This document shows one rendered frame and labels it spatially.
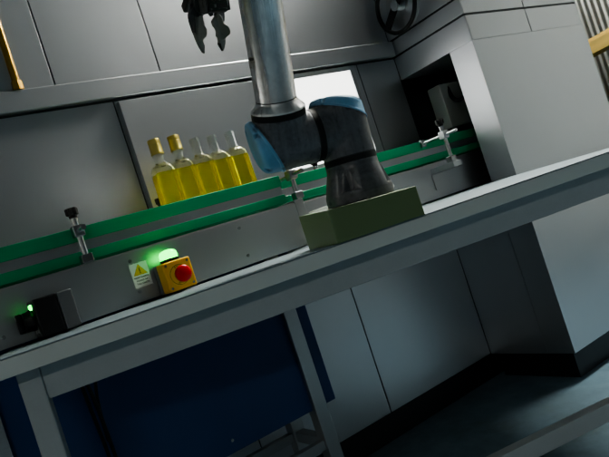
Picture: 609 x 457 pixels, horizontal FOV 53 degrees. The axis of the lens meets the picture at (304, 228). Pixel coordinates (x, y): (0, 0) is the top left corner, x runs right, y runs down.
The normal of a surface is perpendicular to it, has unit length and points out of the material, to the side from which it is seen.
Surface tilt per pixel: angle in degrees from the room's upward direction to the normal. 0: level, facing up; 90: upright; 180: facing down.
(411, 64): 90
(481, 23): 90
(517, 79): 90
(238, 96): 90
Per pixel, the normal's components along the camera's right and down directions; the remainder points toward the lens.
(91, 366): 0.27, -0.09
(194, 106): 0.52, -0.18
